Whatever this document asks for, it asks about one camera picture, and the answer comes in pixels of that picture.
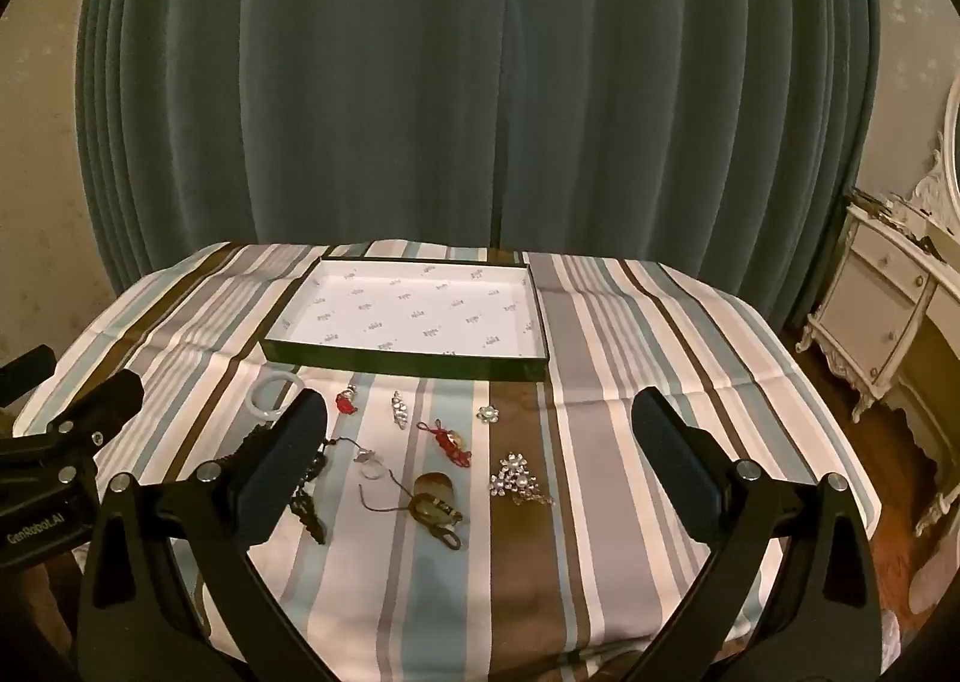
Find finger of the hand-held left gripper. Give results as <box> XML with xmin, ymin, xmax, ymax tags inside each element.
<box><xmin>0</xmin><ymin>373</ymin><xmax>145</xmax><ymax>495</ymax></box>
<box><xmin>0</xmin><ymin>346</ymin><xmax>57</xmax><ymax>407</ymax></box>

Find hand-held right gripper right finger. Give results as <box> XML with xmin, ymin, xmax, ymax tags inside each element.
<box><xmin>631</xmin><ymin>385</ymin><xmax>886</xmax><ymax>682</ymax></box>

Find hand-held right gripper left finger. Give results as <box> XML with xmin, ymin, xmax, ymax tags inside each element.
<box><xmin>75</xmin><ymin>388</ymin><xmax>331</xmax><ymax>682</ymax></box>

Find brown bead necklace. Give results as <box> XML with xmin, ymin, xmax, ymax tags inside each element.
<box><xmin>238</xmin><ymin>427</ymin><xmax>335</xmax><ymax>495</ymax></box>

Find white jade bangle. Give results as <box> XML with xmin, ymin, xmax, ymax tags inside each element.
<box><xmin>250</xmin><ymin>370</ymin><xmax>305</xmax><ymax>419</ymax></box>

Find dark knotted cord pendant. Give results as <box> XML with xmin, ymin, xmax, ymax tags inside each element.
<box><xmin>289</xmin><ymin>487</ymin><xmax>329</xmax><ymax>546</ymax></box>

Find crystal flower brooch with chain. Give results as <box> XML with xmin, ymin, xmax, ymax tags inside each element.
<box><xmin>489</xmin><ymin>451</ymin><xmax>556</xmax><ymax>507</ymax></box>

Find amber pendant with brown cord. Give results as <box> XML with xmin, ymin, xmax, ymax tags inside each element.
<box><xmin>358</xmin><ymin>472</ymin><xmax>466</xmax><ymax>552</ymax></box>

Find red knot cord gold pendant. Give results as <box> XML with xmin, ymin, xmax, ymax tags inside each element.
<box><xmin>416</xmin><ymin>419</ymin><xmax>473</xmax><ymax>467</ymax></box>

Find green box with white lining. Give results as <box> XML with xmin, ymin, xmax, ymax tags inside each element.
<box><xmin>259</xmin><ymin>257</ymin><xmax>551</xmax><ymax>383</ymax></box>

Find striped tablecloth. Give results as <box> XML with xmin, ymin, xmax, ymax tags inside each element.
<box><xmin>15</xmin><ymin>239</ymin><xmax>882</xmax><ymax>682</ymax></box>

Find white ornate dresser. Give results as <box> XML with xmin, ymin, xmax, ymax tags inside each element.
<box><xmin>795</xmin><ymin>187</ymin><xmax>960</xmax><ymax>540</ymax></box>

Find teal curtain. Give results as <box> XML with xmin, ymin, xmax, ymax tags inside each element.
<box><xmin>75</xmin><ymin>0</ymin><xmax>882</xmax><ymax>330</ymax></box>

